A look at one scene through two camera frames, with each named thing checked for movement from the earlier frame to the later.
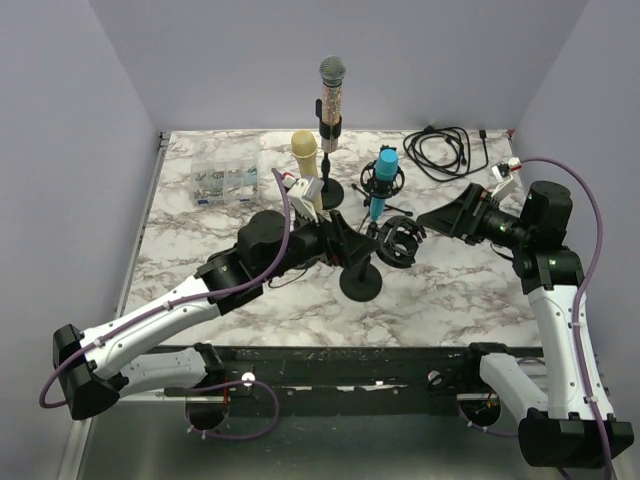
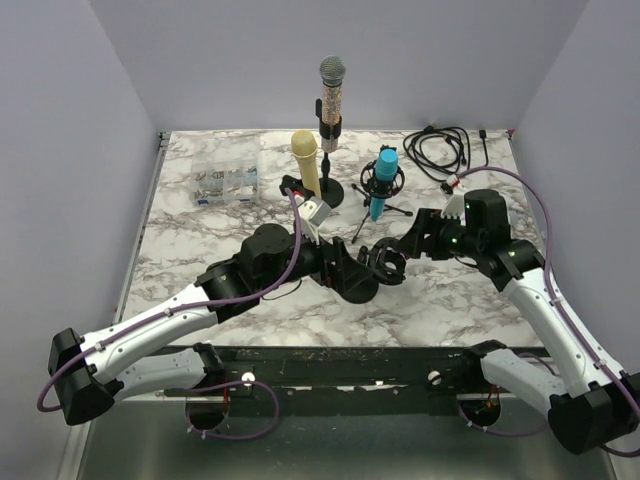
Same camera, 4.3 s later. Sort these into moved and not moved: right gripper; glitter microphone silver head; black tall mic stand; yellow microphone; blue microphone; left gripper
Moved: right gripper; left gripper
Not moved: black tall mic stand; yellow microphone; glitter microphone silver head; blue microphone
